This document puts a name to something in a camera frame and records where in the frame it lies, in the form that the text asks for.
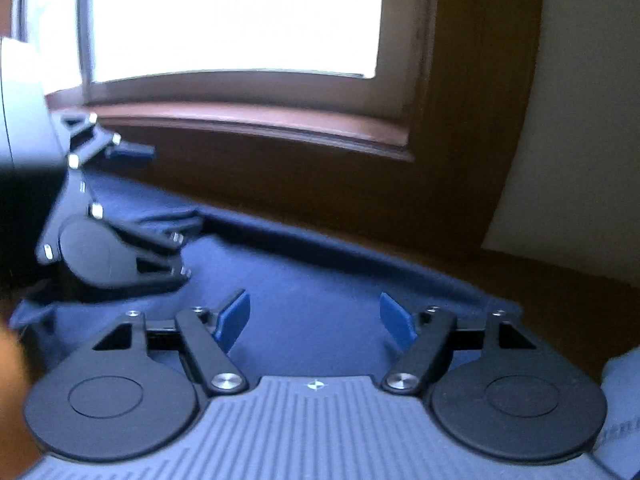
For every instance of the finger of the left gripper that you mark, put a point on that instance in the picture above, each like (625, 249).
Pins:
(89, 144)
(99, 252)

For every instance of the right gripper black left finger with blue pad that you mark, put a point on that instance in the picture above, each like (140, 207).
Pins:
(138, 385)

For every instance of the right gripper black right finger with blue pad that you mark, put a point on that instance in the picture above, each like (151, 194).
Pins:
(493, 385)

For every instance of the navy blue garment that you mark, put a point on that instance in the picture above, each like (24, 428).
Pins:
(313, 299)

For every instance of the person's hand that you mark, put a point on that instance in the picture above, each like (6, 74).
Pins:
(19, 451)

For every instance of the light grey blue cloth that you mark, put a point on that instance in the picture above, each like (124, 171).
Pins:
(617, 446)

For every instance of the window with brown frame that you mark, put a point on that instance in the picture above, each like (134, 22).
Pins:
(382, 71)

